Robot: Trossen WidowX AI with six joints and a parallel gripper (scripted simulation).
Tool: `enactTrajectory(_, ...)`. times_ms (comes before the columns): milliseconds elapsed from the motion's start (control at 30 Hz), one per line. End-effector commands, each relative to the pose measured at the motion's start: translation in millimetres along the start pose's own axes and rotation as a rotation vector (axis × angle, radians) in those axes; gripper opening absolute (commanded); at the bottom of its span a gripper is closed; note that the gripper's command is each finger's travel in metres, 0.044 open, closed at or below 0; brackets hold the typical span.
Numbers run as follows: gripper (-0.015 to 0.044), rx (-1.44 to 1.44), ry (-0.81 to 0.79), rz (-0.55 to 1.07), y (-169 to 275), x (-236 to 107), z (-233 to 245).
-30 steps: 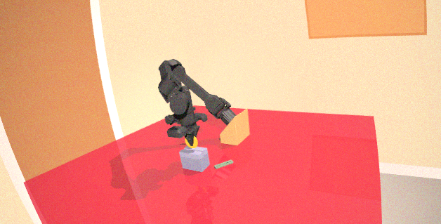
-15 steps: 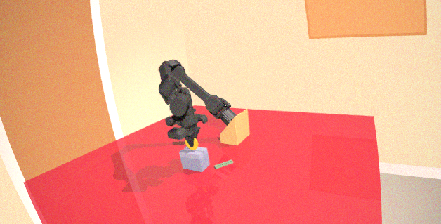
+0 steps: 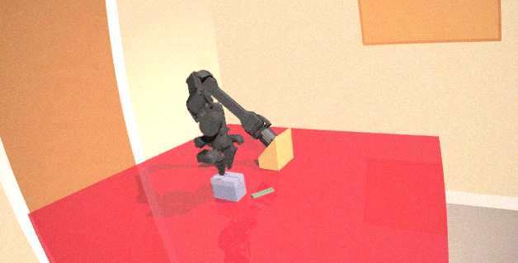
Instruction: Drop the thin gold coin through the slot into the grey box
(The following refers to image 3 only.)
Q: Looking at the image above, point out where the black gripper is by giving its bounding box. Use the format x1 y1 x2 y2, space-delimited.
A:
196 125 244 176

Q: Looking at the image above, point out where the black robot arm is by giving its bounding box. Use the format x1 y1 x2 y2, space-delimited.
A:
186 69 278 148

